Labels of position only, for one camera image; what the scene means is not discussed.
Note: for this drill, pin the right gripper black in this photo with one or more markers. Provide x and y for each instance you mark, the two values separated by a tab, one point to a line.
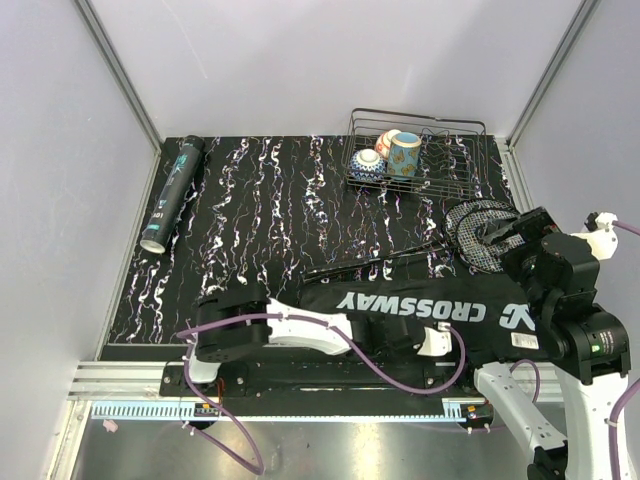
530	224

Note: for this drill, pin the black shuttlecock tube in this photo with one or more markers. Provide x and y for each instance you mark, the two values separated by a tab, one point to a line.
164	217

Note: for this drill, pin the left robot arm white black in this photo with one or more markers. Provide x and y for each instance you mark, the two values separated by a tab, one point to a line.
233	324

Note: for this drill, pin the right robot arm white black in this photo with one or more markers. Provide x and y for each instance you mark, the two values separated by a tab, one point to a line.
588	347

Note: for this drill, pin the black badminton racket lower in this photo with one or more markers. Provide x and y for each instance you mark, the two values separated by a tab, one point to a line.
484	258

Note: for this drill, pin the black badminton racket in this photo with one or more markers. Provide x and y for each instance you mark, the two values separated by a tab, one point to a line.
484	258
463	222

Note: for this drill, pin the black badminton racket upper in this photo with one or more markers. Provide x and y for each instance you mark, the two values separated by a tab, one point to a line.
463	222

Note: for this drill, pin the black Crossway racket bag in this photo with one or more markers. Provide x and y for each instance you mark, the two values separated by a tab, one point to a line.
488	311

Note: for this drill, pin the light blue butterfly cup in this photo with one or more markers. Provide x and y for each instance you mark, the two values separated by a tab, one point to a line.
403	159

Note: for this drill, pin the red white patterned cup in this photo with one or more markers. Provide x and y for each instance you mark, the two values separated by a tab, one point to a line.
383	143

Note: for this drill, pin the blue white patterned bowl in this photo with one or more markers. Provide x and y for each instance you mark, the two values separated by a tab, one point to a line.
367	165

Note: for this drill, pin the small pink object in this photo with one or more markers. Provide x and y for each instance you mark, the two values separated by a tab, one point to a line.
110	426

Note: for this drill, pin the dark wire dish rack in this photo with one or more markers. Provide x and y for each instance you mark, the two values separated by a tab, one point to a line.
452	162

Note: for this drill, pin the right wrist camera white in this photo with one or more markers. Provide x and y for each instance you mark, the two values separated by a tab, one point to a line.
598	231

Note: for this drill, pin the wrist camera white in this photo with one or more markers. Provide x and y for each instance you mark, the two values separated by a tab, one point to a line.
437	342
598	231

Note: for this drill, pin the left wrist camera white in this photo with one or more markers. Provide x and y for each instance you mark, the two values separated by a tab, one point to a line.
437	342

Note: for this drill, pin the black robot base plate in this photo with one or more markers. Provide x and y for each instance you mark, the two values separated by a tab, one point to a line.
324	389

